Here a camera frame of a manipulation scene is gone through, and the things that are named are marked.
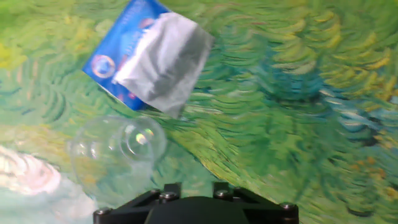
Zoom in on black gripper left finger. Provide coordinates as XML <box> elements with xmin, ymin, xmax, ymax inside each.
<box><xmin>93</xmin><ymin>182</ymin><xmax>182</xmax><ymax>224</ymax></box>

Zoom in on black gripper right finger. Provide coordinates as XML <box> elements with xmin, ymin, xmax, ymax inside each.
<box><xmin>213</xmin><ymin>182</ymin><xmax>299</xmax><ymax>224</ymax></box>

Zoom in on clear plastic cup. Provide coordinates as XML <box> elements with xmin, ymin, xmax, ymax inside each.
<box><xmin>67</xmin><ymin>114</ymin><xmax>167</xmax><ymax>206</ymax></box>

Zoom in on painted landscape tablecloth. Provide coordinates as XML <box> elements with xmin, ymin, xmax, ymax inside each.
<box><xmin>0</xmin><ymin>0</ymin><xmax>398</xmax><ymax>224</ymax></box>

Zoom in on white tissue sheet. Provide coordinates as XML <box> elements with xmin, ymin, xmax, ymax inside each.
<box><xmin>111</xmin><ymin>12</ymin><xmax>215</xmax><ymax>119</ymax></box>

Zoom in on blue tissue pack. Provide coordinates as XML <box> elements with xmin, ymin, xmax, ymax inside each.
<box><xmin>82</xmin><ymin>0</ymin><xmax>172</xmax><ymax>112</ymax></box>

